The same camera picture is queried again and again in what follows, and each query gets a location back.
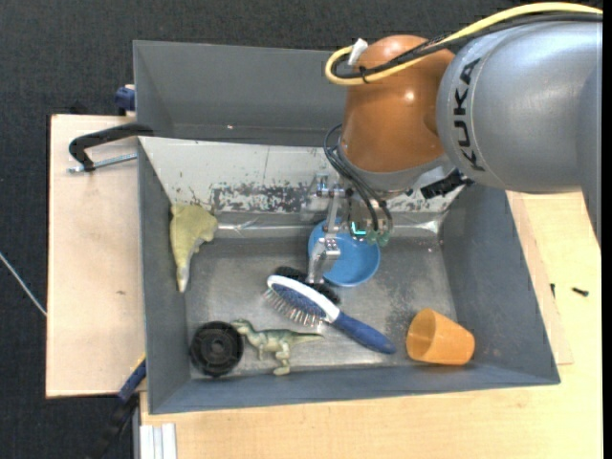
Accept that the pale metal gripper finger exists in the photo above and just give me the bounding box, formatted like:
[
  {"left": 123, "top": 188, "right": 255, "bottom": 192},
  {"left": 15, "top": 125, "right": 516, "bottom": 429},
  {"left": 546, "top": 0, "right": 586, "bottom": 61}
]
[
  {"left": 315, "top": 173, "right": 347, "bottom": 237},
  {"left": 305, "top": 236, "right": 342, "bottom": 286}
]

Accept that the blue bowl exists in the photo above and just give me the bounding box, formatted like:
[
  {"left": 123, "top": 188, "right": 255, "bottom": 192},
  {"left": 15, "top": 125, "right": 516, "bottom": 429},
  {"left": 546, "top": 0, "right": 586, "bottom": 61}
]
[{"left": 307, "top": 217, "right": 383, "bottom": 289}]

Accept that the blue and white hairbrush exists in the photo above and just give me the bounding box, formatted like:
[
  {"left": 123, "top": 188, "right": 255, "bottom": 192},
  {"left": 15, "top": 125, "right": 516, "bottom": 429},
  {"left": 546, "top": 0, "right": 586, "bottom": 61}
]
[{"left": 261, "top": 274, "right": 398, "bottom": 356}]

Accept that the green toy dinosaur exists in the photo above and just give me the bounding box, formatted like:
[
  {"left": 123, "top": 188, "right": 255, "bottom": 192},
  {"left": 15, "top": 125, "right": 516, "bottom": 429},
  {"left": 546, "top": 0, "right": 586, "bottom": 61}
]
[{"left": 230, "top": 317, "right": 327, "bottom": 377}]

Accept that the orange plastic cup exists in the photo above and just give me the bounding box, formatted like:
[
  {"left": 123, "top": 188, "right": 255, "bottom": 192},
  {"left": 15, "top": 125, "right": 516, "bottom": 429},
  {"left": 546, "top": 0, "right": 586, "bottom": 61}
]
[{"left": 404, "top": 307, "right": 477, "bottom": 367}]

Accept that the pale yellow-green cloth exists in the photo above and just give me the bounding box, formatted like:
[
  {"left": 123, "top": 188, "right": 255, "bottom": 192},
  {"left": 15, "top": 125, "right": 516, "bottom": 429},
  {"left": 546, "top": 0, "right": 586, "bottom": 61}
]
[{"left": 168, "top": 202, "right": 219, "bottom": 294}]

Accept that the grey metal bin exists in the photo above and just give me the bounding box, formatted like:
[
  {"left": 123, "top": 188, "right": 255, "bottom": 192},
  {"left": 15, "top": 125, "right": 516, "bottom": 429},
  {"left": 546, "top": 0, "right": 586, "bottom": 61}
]
[{"left": 132, "top": 39, "right": 561, "bottom": 416}]

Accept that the black ribbed wheel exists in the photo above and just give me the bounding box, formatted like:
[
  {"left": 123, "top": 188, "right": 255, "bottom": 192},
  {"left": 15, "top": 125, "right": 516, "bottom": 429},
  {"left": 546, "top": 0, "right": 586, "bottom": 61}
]
[{"left": 188, "top": 320, "right": 246, "bottom": 379}]

